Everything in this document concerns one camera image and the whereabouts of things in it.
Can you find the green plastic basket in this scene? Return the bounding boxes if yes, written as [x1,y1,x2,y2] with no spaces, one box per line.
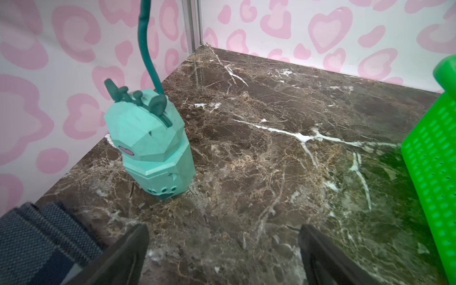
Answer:
[401,55,456,285]

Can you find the navy grey plaid scarf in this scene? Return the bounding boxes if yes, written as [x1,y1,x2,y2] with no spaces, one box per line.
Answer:
[1,202,103,285]

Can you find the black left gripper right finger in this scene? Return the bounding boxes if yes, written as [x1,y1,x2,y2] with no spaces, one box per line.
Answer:
[298,224,379,285]

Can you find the dark green cable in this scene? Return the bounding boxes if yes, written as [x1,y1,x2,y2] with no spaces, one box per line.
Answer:
[137,0,165,96]

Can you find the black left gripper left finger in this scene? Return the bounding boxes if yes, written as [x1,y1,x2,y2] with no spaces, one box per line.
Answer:
[68,224,150,285]

